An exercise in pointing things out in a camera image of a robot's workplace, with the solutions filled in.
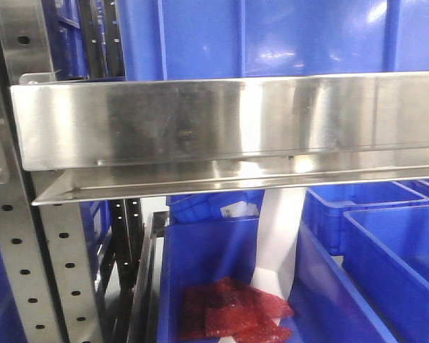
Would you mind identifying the blue bin center rear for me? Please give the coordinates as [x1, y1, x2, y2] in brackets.
[166, 189, 265, 224]

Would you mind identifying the blue bin right front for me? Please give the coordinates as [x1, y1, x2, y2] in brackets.
[342, 205, 429, 342]

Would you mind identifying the red bubble wrap bag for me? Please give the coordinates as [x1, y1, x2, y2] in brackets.
[178, 277, 294, 342]

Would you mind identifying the stainless steel shelf rail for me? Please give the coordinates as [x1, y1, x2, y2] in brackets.
[11, 71, 429, 205]

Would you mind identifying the black perforated rear upright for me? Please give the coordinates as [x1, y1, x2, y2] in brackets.
[109, 198, 144, 342]

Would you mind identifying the blue bin right rear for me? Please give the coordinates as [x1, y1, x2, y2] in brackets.
[301, 181, 429, 256]

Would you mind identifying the white paper sheet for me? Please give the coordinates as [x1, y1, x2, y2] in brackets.
[250, 187, 307, 300]

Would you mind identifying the large blue crate upper shelf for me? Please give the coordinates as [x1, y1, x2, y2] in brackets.
[117, 0, 429, 81]

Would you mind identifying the blue bin with red bags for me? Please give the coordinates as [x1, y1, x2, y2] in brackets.
[157, 219, 395, 342]

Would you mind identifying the perforated steel shelf upright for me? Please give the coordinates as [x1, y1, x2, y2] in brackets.
[0, 1, 109, 342]

